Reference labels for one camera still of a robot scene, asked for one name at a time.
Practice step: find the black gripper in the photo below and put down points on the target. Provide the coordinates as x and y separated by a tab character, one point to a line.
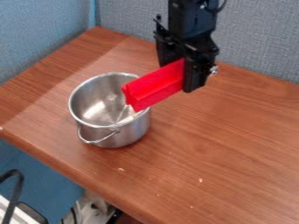
187	39

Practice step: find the red block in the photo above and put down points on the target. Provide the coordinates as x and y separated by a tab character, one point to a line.
155	86

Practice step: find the metal pot with handle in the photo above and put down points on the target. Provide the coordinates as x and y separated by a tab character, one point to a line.
109	123

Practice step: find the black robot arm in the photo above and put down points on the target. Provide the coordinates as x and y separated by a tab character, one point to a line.
195	7

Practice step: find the white items under table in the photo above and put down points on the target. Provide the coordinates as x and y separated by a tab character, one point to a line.
90	210

